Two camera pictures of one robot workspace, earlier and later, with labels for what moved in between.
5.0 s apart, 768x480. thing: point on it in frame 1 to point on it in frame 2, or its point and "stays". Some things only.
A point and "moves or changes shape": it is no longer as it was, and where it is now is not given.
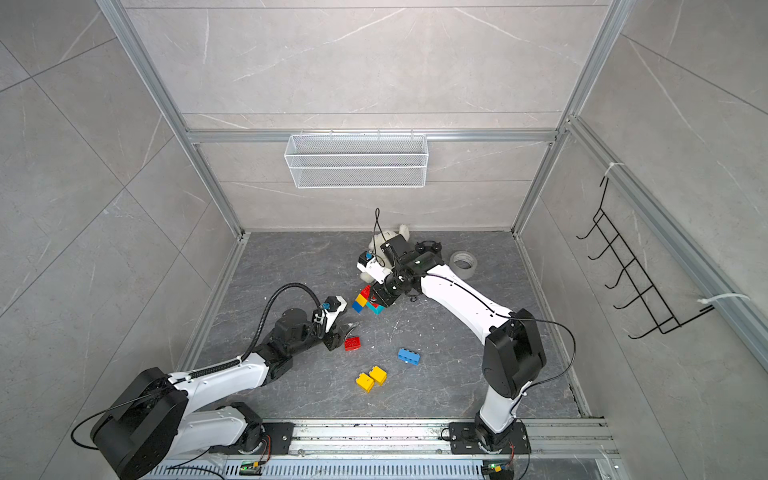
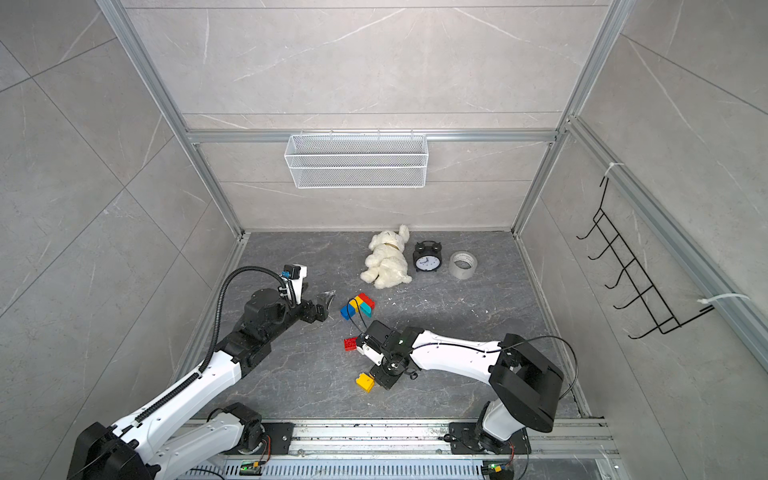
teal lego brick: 376,310 moves or changes shape
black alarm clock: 428,245 stays
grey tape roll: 463,263 stays
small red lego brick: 352,343 stays
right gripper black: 382,296 to 382,379
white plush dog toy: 379,239 stays
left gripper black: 333,338 to 318,313
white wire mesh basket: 359,161 stays
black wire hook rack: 631,272 stays
